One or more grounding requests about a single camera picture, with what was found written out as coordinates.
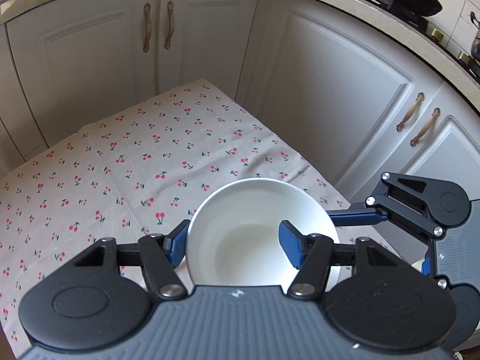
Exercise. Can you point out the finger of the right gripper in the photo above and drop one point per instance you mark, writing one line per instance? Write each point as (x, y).
(370, 212)
(426, 268)

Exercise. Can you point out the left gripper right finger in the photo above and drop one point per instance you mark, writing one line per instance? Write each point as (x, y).
(311, 256)

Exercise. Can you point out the white kitchen cabinets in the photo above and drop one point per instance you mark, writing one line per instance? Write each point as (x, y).
(349, 98)

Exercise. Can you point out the white bowl plain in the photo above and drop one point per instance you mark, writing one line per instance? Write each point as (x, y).
(233, 236)

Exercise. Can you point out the cherry print tablecloth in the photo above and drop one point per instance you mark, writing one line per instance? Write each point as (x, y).
(140, 171)

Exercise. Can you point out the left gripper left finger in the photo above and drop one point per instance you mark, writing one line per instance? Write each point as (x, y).
(161, 255)

